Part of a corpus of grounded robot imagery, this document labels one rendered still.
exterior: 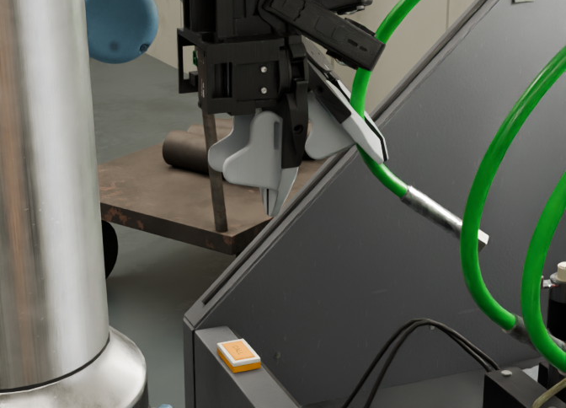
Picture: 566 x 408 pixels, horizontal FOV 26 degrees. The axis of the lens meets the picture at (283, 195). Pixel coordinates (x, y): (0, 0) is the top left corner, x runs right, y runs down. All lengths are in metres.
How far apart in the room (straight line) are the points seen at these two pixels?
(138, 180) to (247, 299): 2.38
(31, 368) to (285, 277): 0.89
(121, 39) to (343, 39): 0.20
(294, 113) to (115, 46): 0.19
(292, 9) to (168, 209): 2.57
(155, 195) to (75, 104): 3.11
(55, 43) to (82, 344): 0.13
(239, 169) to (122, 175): 2.84
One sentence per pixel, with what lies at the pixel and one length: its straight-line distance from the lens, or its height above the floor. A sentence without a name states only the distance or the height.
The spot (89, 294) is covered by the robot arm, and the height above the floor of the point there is 1.33.
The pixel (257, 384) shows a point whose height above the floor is 0.95.
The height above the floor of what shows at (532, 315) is 1.15.
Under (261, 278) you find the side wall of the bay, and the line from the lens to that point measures 1.36.
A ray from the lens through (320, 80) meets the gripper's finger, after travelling 1.12.
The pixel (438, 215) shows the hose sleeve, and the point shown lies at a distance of 1.19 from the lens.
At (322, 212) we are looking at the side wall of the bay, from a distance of 1.37.
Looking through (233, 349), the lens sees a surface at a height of 0.96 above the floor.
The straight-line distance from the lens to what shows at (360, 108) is 1.15.
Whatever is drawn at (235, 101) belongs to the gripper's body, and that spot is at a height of 1.30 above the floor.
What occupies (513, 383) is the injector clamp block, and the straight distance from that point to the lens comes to 1.20.
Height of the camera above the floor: 1.53
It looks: 19 degrees down
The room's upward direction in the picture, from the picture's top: straight up
